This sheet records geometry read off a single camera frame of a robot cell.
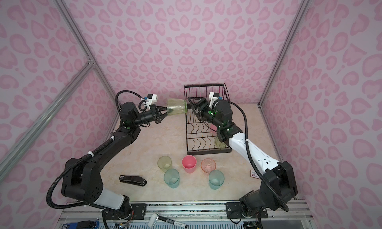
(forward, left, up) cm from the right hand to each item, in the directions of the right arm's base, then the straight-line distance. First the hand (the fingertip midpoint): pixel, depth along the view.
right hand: (189, 102), depth 69 cm
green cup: (-3, -17, -34) cm, 38 cm away
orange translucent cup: (-15, -10, -37) cm, 41 cm away
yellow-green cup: (-15, +16, -35) cm, 42 cm away
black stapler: (-24, +32, -36) cm, 54 cm away
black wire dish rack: (+5, -6, -36) cm, 37 cm away
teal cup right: (-23, -14, -36) cm, 45 cm away
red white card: (-20, -35, -37) cm, 55 cm away
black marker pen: (-42, +15, -34) cm, 56 cm away
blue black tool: (-45, +44, -32) cm, 71 cm away
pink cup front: (-15, +1, -35) cm, 39 cm away
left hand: (-1, +8, -3) cm, 8 cm away
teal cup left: (-23, +10, -37) cm, 44 cm away
